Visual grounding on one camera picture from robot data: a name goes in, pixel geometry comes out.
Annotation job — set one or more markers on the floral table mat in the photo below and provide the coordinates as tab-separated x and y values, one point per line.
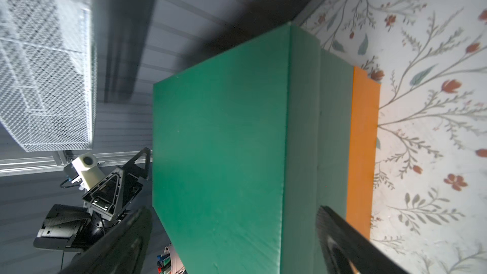
429	57

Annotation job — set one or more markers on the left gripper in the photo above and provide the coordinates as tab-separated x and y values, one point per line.
108	194

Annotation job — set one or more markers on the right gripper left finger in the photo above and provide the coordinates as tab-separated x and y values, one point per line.
122	250

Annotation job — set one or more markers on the white wire mesh basket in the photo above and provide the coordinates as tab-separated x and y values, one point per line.
48	74

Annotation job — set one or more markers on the green shoebox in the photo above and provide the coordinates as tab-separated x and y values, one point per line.
242	145

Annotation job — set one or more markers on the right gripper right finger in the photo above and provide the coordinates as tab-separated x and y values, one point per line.
345	249

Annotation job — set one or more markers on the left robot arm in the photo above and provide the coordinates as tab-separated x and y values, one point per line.
69	228

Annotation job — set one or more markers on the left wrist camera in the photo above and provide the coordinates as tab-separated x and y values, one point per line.
84	171

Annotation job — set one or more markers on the cup of coloured markers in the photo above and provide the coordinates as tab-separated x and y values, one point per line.
169	262

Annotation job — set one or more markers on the orange shoebox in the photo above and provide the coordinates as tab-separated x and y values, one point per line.
361	161

